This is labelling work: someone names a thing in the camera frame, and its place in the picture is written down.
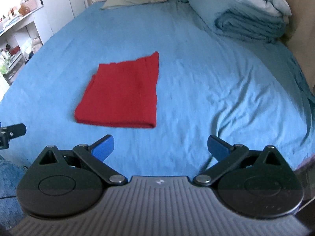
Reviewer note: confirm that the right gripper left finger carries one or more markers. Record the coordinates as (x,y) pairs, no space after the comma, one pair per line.
(68,182)

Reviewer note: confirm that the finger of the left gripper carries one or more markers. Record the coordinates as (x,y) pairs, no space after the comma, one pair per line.
(16,130)

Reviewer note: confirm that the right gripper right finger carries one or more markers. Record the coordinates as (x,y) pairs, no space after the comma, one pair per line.
(250,182)

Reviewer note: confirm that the red clothing garment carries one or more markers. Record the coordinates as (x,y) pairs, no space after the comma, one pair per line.
(122,95)

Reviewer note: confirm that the red box on shelf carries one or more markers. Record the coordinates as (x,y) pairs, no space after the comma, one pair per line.
(14,50)

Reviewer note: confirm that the blue bed sheet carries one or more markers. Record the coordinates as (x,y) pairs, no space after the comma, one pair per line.
(249,93)

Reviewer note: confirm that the white bag under shelf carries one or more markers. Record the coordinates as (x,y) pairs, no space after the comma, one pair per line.
(36,44)

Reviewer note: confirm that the white shelf unit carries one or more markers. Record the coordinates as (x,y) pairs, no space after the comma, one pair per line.
(20,34)

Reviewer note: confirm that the brown teddy bear on shelf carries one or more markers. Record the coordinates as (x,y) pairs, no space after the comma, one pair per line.
(24,10)

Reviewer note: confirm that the pink ribbed container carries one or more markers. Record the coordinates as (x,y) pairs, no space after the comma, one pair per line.
(31,5)

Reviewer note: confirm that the white wardrobe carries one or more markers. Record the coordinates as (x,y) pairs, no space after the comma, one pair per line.
(61,12)

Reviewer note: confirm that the folded teal blanket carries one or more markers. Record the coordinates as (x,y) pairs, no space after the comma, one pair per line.
(236,20)

